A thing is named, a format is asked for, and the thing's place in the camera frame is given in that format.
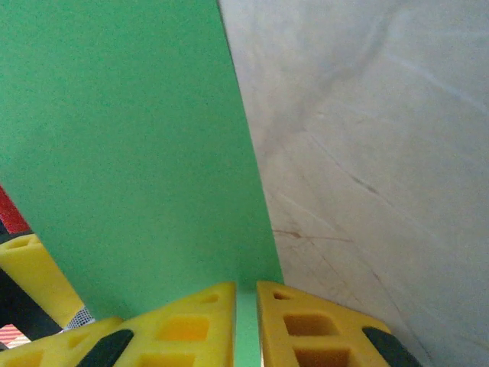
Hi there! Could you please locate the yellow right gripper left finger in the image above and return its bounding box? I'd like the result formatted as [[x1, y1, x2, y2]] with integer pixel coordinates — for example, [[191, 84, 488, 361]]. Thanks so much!
[[76, 281, 237, 367]]

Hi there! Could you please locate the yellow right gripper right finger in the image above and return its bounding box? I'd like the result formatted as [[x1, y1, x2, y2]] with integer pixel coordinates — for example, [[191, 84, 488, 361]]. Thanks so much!
[[256, 281, 423, 367]]

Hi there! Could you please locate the green square paper sheet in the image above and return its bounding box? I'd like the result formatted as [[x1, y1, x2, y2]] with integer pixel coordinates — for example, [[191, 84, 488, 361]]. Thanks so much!
[[0, 0, 286, 367]]

